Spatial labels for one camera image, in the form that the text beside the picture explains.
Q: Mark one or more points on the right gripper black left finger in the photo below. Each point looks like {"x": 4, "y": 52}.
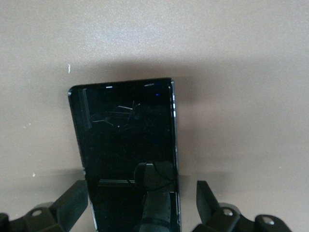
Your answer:
{"x": 60, "y": 212}

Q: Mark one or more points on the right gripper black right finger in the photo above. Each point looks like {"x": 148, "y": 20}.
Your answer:
{"x": 212, "y": 212}

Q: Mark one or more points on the black smartphone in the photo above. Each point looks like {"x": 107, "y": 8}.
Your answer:
{"x": 125, "y": 145}

